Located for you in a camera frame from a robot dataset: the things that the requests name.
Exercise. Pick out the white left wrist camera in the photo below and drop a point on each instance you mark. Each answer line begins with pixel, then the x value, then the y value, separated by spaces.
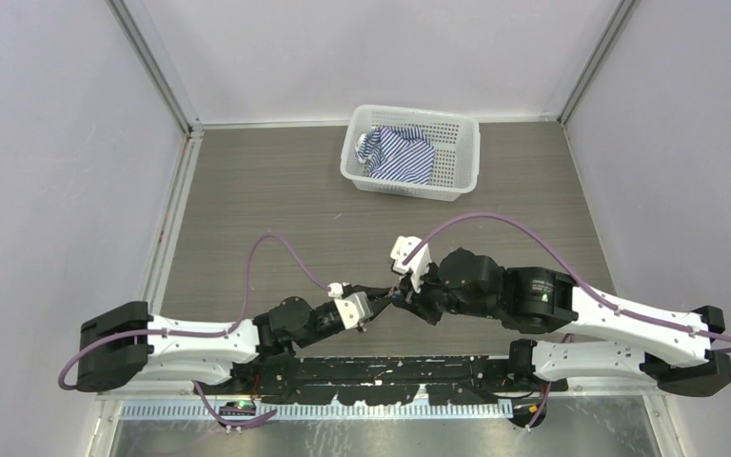
pixel 349 304

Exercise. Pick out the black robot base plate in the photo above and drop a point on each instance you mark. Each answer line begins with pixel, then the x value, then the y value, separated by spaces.
pixel 379 381

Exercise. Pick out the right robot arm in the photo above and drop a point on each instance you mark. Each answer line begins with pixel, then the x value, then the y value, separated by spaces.
pixel 568 331

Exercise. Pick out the white plastic basket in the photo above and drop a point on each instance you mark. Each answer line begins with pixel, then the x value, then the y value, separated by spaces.
pixel 455 137

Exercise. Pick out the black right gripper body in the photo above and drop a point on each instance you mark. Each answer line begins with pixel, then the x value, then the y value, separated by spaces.
pixel 432 299

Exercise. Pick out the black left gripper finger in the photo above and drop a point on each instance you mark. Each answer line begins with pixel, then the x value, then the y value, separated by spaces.
pixel 376 307
pixel 374 294

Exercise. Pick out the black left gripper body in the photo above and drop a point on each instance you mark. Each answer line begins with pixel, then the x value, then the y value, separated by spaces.
pixel 325 325

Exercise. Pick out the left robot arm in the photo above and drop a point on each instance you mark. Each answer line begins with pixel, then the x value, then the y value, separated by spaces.
pixel 128 343

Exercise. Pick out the blue striped shirt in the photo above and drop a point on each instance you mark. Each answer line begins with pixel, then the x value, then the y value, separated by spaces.
pixel 398 154

